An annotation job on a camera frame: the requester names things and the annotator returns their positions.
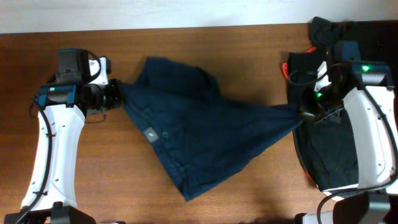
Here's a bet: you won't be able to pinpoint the navy blue shorts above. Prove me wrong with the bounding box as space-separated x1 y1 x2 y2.
123 57 303 201

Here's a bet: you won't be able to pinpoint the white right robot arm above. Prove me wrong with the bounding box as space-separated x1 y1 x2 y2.
289 40 397 223

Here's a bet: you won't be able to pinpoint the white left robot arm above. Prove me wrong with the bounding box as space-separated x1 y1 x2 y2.
4 49 124 224

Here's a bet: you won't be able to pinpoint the black clothes pile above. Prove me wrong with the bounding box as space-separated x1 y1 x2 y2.
286 17 397 195

